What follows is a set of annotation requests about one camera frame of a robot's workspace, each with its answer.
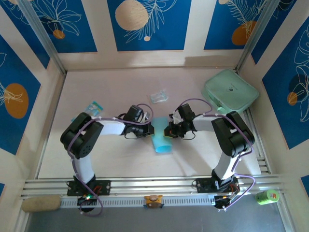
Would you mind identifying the teal square paper sheet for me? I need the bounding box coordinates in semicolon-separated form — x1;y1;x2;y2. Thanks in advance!
151;116;173;154

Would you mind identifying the clear plastic packet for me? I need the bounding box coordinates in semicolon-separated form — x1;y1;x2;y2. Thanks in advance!
147;88;169;105

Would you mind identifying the blue wet wipes packet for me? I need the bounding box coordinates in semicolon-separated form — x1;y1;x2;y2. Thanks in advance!
71;101;104;123

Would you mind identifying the mint green zip pouch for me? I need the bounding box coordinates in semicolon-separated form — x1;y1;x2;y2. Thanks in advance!
201;69;260;119

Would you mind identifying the green can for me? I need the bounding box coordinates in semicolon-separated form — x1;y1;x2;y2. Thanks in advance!
255;189;280;205

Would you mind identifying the beige foam roll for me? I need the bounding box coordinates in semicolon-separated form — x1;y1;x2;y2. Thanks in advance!
21;195;61;213

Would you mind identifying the aluminium mounting rail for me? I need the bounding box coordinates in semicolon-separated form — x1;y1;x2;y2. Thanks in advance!
20;175;288;200

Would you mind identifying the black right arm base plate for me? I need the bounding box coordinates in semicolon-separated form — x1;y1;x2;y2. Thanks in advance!
196;177;239;194

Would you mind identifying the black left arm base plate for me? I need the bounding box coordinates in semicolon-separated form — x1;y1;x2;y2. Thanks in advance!
67;179;112;196

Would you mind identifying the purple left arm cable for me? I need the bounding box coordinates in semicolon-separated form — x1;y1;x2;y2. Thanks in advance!
67;103;155;217

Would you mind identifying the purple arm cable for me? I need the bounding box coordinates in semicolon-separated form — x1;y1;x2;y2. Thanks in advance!
173;97;256;211
67;103;155;217

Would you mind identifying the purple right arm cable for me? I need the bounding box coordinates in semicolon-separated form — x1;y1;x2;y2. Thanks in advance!
173;97;256;211

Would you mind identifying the aluminium side rail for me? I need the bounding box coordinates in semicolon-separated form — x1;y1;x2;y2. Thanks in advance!
246;108;271;175

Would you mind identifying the aluminium corner post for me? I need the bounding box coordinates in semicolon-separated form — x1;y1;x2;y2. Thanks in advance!
18;0;67;74
235;0;282;73

